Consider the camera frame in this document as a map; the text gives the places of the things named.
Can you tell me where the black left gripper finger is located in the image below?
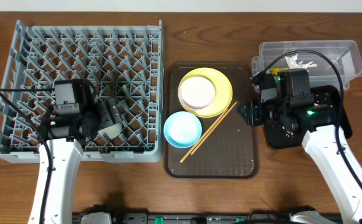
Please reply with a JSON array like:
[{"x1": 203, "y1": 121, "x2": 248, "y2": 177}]
[
  {"x1": 97, "y1": 101, "x2": 112, "y2": 128},
  {"x1": 107, "y1": 98, "x2": 122, "y2": 124}
]

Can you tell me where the white cup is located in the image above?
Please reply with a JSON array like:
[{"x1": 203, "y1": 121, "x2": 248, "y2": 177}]
[{"x1": 98, "y1": 123, "x2": 122, "y2": 140}]

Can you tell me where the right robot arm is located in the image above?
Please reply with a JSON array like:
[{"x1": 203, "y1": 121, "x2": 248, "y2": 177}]
[{"x1": 237, "y1": 93, "x2": 362, "y2": 223}]

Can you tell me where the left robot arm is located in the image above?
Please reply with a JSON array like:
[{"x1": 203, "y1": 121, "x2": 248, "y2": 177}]
[{"x1": 29, "y1": 79, "x2": 122, "y2": 223}]

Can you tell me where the black waste tray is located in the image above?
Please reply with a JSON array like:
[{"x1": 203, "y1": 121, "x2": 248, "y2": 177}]
[{"x1": 263, "y1": 86, "x2": 340, "y2": 149}]

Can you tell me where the grey plastic dishwasher rack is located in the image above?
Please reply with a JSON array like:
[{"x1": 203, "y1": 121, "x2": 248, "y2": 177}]
[{"x1": 1, "y1": 21, "x2": 164, "y2": 163}]

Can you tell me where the wooden chopstick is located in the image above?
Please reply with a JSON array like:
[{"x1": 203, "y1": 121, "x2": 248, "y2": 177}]
[
  {"x1": 180, "y1": 102, "x2": 237, "y2": 163},
  {"x1": 191, "y1": 102, "x2": 237, "y2": 155}
]

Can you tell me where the yellow round plate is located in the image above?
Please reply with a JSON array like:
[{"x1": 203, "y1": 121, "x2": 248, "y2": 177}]
[{"x1": 178, "y1": 67, "x2": 233, "y2": 118}]

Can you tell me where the yellow snack wrapper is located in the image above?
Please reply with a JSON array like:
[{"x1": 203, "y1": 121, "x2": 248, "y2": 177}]
[{"x1": 270, "y1": 68, "x2": 279, "y2": 75}]

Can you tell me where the brown plastic tray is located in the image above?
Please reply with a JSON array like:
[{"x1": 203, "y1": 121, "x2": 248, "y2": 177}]
[{"x1": 164, "y1": 62, "x2": 259, "y2": 179}]

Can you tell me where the crumpled white tissue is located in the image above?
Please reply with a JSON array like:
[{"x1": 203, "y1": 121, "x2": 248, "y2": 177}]
[{"x1": 284, "y1": 53, "x2": 318, "y2": 70}]

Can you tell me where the white small plate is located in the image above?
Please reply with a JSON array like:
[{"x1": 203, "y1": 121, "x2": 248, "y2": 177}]
[{"x1": 178, "y1": 77, "x2": 216, "y2": 110}]

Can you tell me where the light blue bowl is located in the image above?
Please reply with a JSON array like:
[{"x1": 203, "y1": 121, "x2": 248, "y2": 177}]
[{"x1": 164, "y1": 111, "x2": 202, "y2": 148}]

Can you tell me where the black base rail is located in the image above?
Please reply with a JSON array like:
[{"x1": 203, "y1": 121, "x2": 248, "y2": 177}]
[{"x1": 72, "y1": 205, "x2": 297, "y2": 224}]

